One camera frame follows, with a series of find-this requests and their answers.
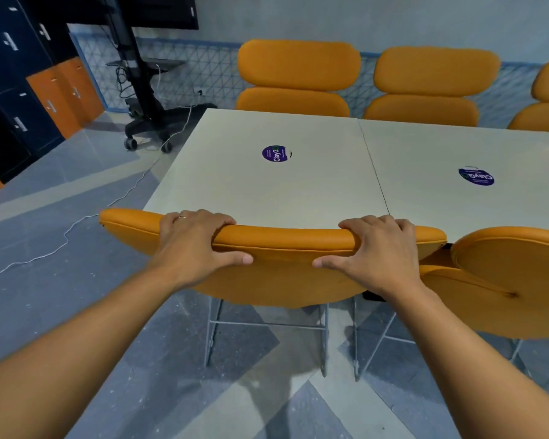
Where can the person's right hand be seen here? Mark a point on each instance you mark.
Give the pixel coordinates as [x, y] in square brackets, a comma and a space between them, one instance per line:
[384, 260]

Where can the person's left hand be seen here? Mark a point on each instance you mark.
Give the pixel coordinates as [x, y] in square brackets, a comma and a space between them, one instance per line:
[187, 251]

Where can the person's right middle finger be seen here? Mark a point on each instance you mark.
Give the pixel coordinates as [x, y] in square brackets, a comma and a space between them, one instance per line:
[371, 222]

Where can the person's left thumb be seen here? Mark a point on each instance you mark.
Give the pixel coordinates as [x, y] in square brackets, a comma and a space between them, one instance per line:
[233, 259]

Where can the person's left little finger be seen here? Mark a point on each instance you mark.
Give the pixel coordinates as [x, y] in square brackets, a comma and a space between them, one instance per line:
[168, 222]

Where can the person's right thumb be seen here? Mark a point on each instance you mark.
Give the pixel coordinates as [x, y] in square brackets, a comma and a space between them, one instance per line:
[331, 261]

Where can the person's left middle finger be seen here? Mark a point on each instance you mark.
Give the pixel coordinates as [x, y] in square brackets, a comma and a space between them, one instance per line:
[202, 217]

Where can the person's right little finger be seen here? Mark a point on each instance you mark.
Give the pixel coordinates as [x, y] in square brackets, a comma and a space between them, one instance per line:
[405, 226]

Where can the orange chair with metal legs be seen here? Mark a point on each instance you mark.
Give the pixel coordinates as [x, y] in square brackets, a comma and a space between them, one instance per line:
[494, 278]
[279, 269]

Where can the person's right forearm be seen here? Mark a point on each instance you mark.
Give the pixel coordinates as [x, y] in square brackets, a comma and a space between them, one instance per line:
[466, 370]

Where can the person's left forearm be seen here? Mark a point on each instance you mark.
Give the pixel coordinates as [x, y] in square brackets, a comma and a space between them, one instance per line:
[73, 352]

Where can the round purple sticker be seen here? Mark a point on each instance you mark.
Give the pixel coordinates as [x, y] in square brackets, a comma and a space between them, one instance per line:
[275, 153]
[476, 176]

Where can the black wheeled monitor stand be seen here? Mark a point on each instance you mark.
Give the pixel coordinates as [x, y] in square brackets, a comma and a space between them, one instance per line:
[139, 91]

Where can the orange padded chair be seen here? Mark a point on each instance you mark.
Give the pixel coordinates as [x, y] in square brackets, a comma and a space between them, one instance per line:
[434, 73]
[546, 100]
[297, 68]

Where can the blue and orange locker cabinet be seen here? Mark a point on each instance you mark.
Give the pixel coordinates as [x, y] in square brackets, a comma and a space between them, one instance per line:
[23, 86]

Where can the black monitor screen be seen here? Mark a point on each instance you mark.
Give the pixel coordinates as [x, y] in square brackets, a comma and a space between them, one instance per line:
[164, 11]

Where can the blue lattice wall panel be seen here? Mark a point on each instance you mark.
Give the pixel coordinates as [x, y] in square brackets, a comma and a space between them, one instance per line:
[210, 73]

